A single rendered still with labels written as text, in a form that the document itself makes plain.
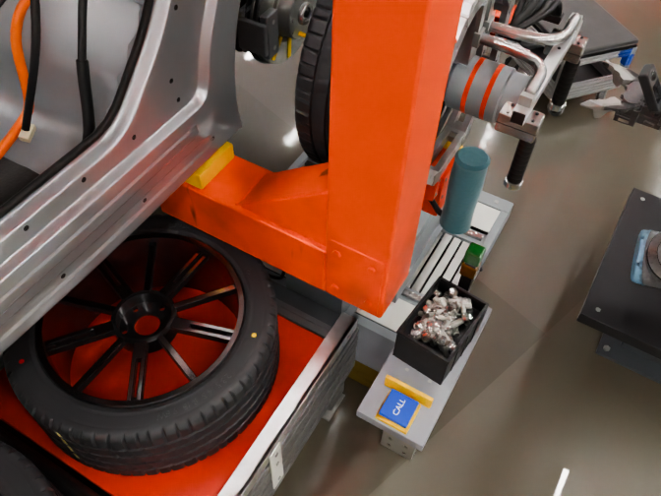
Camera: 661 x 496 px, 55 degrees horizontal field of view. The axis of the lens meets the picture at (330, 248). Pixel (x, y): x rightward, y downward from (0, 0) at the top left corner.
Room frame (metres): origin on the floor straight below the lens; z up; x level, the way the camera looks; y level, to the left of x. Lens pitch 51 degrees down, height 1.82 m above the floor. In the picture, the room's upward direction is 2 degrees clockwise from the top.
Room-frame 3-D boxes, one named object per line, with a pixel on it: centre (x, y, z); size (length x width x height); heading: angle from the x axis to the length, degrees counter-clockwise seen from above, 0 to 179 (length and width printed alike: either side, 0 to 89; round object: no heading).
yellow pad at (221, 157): (1.18, 0.35, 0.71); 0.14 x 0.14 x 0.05; 61
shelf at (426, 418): (0.77, -0.25, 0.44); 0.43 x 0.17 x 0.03; 151
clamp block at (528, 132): (1.09, -0.40, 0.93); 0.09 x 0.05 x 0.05; 61
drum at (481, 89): (1.30, -0.37, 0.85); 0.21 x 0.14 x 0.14; 61
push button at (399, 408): (0.62, -0.17, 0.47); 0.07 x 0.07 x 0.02; 61
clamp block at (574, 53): (1.39, -0.57, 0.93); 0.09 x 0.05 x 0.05; 61
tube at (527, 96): (1.19, -0.37, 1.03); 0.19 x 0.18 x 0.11; 61
